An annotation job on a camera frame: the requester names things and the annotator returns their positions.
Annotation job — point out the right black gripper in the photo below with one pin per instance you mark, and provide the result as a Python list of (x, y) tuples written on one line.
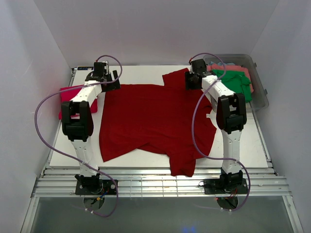
[(188, 85)]

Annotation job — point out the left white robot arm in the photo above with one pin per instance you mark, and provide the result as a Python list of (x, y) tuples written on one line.
[(77, 122)]

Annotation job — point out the blue label sticker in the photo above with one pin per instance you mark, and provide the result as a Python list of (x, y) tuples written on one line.
[(86, 68)]

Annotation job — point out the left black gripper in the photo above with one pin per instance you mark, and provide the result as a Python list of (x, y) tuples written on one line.
[(113, 85)]

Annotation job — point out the green t shirt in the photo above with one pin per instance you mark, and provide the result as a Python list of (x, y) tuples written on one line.
[(236, 81)]

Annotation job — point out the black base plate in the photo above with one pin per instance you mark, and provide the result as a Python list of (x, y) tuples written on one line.
[(210, 186), (96, 188)]

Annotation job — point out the clear plastic bin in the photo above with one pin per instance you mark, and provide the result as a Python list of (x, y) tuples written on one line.
[(259, 99)]

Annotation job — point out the light blue t shirt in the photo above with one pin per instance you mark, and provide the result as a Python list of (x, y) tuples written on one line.
[(220, 64)]

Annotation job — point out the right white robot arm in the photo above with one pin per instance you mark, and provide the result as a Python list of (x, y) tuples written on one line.
[(231, 119)]

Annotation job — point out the salmon pink t shirt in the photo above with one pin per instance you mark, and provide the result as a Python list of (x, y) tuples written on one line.
[(239, 68)]

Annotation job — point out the dark red t shirt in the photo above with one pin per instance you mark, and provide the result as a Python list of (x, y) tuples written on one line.
[(164, 119)]

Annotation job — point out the folded pink red t shirt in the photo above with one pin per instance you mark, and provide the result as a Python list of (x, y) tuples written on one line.
[(72, 92)]

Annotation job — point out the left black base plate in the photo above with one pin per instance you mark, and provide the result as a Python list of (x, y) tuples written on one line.
[(96, 188)]

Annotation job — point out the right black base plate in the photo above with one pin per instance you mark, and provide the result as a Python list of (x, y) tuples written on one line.
[(210, 186)]

